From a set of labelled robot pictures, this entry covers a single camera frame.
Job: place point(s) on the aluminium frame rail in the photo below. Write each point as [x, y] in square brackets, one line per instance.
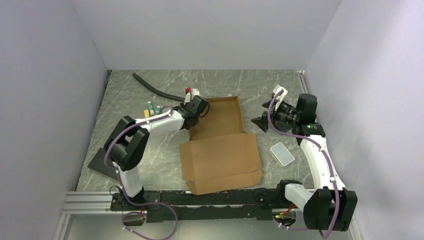
[81, 203]

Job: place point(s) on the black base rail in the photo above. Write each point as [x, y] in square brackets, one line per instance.
[167, 205]

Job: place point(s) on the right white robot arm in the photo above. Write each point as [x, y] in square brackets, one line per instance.
[330, 207]

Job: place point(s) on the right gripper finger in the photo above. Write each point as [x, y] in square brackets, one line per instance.
[262, 121]
[269, 105]

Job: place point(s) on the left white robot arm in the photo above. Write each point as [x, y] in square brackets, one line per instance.
[125, 148]

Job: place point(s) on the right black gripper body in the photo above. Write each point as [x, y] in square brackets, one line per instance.
[283, 115]

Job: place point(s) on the clear plastic lid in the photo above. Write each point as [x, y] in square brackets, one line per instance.
[282, 154]

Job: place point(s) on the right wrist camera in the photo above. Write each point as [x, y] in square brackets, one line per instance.
[280, 92]

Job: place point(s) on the left black foam pad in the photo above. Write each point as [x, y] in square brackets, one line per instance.
[97, 164]

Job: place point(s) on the brown cardboard box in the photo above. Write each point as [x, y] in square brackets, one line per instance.
[220, 155]

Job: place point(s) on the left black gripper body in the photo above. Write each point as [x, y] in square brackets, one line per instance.
[197, 118]

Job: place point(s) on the yellow marker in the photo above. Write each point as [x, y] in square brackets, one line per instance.
[146, 113]

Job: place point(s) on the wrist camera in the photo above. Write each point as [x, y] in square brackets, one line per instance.
[280, 92]
[190, 93]

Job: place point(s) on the green white glue stick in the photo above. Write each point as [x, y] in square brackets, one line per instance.
[158, 110]
[151, 108]

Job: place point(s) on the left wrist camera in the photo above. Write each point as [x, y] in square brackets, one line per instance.
[190, 93]

